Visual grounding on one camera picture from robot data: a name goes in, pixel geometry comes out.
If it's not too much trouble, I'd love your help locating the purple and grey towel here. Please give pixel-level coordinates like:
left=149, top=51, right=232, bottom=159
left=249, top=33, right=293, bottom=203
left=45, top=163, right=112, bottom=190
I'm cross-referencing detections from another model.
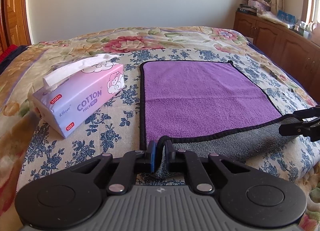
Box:
left=140, top=61, right=300, bottom=177

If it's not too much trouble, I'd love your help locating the blue floral white sheet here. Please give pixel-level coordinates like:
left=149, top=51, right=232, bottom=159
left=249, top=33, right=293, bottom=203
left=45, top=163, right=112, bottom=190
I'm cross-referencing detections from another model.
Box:
left=17, top=49, right=316, bottom=188

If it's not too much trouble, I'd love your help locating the wooden sideboard cabinet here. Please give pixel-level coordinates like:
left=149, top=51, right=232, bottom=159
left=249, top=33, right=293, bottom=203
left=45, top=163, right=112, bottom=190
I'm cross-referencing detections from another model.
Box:
left=233, top=11, right=319, bottom=101

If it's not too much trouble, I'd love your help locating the pink cotton tissue pack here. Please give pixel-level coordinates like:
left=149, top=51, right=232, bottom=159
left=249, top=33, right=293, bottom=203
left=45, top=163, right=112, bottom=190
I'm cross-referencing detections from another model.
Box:
left=32, top=54, right=125, bottom=138

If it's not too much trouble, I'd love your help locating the blue box on cabinet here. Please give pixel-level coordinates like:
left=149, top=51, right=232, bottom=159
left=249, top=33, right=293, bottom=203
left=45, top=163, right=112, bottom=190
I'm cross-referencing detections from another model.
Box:
left=277, top=10, right=296, bottom=24

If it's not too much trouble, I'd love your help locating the pink box on cabinet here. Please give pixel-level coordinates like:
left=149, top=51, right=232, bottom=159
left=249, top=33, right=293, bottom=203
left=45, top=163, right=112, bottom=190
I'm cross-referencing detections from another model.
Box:
left=248, top=0, right=271, bottom=13

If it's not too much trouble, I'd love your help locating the floral bed quilt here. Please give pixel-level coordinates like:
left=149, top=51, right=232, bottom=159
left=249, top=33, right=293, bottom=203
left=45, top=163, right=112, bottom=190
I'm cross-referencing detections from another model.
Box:
left=0, top=26, right=320, bottom=231

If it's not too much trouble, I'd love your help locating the red and navy blanket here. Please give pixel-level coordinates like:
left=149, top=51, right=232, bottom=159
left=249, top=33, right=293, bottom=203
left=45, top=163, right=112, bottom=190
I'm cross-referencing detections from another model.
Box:
left=0, top=45, right=28, bottom=74

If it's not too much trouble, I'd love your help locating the wooden door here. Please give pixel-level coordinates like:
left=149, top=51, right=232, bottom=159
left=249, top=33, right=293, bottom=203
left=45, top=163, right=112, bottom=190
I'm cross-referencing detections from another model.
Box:
left=1, top=0, right=31, bottom=53

